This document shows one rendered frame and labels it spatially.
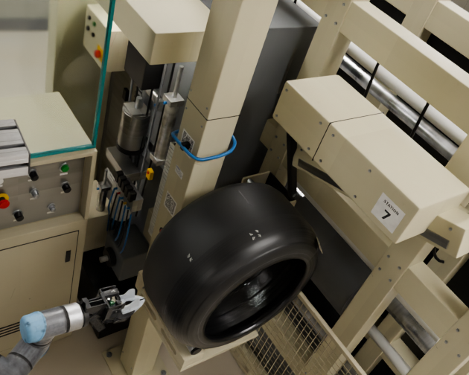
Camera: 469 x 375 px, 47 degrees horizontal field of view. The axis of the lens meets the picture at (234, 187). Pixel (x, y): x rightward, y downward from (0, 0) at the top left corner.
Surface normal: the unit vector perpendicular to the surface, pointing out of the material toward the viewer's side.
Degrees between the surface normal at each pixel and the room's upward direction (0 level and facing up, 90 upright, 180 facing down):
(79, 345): 0
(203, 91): 90
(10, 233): 0
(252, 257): 46
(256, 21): 90
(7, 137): 0
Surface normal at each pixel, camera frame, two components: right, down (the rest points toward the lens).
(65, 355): 0.27, -0.72
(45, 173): 0.54, 0.66
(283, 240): 0.59, -0.09
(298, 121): -0.80, 0.20
